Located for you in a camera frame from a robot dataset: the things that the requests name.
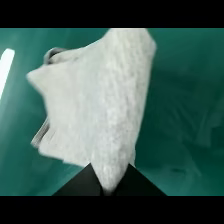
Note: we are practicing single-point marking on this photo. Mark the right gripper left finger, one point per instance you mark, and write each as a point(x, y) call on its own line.
point(85, 185)

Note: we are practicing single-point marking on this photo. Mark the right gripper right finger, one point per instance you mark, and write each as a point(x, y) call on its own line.
point(136, 183)

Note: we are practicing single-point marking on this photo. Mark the white garment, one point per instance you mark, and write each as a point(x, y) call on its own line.
point(100, 100)

